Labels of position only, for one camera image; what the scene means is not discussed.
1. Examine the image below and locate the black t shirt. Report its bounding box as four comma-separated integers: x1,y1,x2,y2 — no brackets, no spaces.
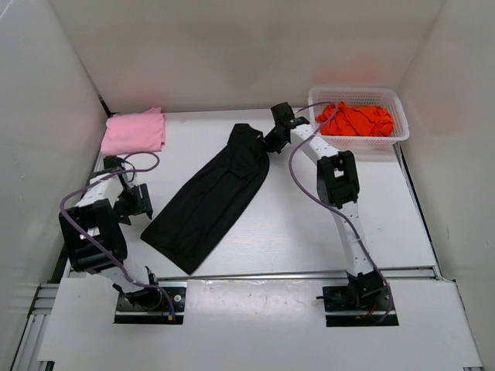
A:
141,124,270,274

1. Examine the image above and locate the pink t shirt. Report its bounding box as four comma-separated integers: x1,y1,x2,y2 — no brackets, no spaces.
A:
101,107,166,156

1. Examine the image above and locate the white plastic basket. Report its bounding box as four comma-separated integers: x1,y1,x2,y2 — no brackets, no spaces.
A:
308,87,409,150

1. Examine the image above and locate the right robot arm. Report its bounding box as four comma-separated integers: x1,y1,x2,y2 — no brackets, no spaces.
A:
141,102,387,302

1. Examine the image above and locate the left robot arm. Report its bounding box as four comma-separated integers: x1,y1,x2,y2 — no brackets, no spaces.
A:
59,155,162,306

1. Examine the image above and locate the orange garment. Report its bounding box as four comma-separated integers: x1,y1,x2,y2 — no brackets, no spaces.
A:
316,102,394,138

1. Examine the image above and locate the white front cover board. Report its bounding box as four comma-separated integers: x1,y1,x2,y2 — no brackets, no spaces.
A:
39,277,482,370

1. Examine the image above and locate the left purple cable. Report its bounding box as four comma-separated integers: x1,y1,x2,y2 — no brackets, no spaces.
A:
60,151,177,316

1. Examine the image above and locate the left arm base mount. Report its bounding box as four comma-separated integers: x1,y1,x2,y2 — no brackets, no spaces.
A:
114,281,187,325

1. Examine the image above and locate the aluminium table frame rail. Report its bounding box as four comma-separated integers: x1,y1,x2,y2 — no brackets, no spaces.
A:
11,152,113,371

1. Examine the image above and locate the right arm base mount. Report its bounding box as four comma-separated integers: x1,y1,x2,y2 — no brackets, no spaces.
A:
316,284,399,328

